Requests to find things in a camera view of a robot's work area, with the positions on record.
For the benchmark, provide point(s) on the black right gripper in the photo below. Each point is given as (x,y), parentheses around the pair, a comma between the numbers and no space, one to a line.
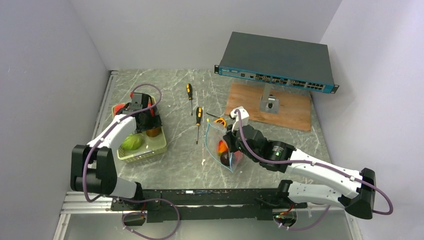
(229,137)

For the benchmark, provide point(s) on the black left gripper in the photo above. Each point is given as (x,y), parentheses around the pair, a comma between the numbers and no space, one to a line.
(155,121)

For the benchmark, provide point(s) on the red pomegranate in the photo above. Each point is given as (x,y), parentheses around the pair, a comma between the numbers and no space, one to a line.
(236,157)

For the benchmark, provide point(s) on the orange mango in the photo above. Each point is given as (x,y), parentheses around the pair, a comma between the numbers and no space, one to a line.
(221,147)

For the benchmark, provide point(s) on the brown kiwi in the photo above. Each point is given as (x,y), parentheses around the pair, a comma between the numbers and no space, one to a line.
(153,132)

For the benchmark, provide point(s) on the dark purple mangosteen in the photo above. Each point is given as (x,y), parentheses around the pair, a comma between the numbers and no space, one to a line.
(225,158)

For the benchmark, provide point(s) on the clear zip top bag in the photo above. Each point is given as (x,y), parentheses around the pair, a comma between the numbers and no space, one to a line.
(215,133)

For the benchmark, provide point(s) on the red apple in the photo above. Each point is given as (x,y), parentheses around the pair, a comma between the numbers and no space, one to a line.
(152,109)

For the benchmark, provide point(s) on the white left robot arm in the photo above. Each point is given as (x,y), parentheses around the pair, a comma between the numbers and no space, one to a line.
(93,167)

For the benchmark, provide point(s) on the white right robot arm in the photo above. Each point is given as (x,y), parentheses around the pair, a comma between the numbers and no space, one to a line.
(350,190)

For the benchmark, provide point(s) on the yellow tape measure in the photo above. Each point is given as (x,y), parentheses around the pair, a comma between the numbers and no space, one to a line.
(220,121)

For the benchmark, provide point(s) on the green cabbage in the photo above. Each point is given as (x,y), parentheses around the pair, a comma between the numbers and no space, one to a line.
(132,142)

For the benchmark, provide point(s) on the green plastic basket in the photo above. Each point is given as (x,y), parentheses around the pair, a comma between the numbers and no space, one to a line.
(151,145)

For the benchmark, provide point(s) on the lower yellow black screwdriver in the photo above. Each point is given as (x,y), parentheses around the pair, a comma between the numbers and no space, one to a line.
(198,115)

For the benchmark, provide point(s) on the yellow black screwdriver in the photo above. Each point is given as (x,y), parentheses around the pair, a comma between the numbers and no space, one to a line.
(189,91)
(198,115)

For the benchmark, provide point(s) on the upper yellow black screwdriver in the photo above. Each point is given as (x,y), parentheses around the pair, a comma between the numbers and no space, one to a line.
(189,91)

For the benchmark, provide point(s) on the wooden board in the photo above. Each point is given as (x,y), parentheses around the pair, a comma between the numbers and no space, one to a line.
(294,109)

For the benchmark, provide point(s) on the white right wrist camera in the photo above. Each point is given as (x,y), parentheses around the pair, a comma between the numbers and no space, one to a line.
(240,117)

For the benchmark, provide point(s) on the metal switch stand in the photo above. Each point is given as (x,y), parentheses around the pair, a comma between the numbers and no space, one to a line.
(268,102)

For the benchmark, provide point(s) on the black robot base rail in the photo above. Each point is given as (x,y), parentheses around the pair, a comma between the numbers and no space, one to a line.
(209,204)

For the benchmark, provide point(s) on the teal network switch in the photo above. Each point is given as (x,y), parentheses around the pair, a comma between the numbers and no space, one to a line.
(279,61)

